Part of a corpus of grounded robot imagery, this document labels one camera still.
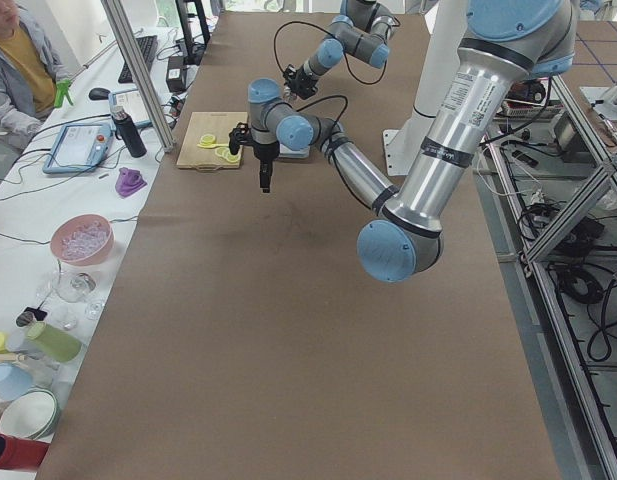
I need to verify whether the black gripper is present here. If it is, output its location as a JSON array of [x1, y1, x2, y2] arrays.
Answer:
[[228, 122, 279, 193], [283, 64, 318, 100]]

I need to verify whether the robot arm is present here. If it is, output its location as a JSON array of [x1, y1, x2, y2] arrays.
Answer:
[[229, 1, 579, 282], [283, 1, 400, 101]]

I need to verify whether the digital kitchen scale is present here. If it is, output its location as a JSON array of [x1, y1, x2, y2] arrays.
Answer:
[[279, 143, 310, 159]]

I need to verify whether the light blue cup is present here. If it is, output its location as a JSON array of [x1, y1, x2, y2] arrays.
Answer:
[[0, 363, 34, 401]]

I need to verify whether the red cup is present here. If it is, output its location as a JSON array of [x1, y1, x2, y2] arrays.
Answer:
[[0, 434, 50, 472]]

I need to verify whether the lemon slice pair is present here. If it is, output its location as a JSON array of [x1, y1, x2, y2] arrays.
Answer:
[[214, 146, 241, 164]]

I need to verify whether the bamboo cutting board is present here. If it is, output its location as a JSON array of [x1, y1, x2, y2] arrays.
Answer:
[[176, 111, 248, 171]]

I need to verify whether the yellow plastic knife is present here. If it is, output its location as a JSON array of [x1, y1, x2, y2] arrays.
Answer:
[[196, 143, 228, 149]]

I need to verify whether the purple cloth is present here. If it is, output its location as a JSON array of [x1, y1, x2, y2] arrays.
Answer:
[[115, 167, 147, 198]]

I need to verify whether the black thermos bottle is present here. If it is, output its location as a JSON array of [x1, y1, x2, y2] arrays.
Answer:
[[111, 105, 147, 158]]

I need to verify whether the blue teach pendant far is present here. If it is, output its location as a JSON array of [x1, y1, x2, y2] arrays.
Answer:
[[108, 88, 152, 129]]

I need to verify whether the blue teach pendant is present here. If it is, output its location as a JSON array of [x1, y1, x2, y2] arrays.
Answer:
[[42, 122, 113, 175], [108, 88, 152, 129]]

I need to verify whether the black keyboard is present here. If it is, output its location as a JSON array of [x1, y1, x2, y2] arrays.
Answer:
[[117, 35, 160, 85]]

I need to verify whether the black computer mouse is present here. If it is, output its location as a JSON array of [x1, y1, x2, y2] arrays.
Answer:
[[88, 87, 110, 101]]

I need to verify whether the blue teach pendant near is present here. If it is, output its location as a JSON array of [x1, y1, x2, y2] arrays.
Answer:
[[42, 122, 113, 175]]

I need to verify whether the pink bowl with ice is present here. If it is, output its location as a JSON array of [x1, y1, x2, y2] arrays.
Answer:
[[50, 214, 114, 266]]

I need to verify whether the wine glass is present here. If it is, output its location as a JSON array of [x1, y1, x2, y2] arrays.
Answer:
[[53, 271, 105, 321]]

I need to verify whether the seated person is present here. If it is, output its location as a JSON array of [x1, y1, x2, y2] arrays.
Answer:
[[0, 1, 71, 151]]

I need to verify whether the green tumbler bottle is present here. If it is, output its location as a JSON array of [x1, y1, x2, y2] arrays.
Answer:
[[25, 322, 82, 363]]

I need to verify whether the white green-rimmed bowl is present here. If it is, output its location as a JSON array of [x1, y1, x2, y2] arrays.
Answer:
[[0, 389, 60, 440]]

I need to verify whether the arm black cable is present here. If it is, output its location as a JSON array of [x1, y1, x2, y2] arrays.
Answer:
[[272, 20, 389, 85], [292, 94, 349, 131]]

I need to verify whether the aluminium frame post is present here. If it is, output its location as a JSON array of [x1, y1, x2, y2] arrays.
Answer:
[[101, 0, 175, 153]]

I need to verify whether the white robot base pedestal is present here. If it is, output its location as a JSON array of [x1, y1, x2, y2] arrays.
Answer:
[[383, 0, 467, 176]]

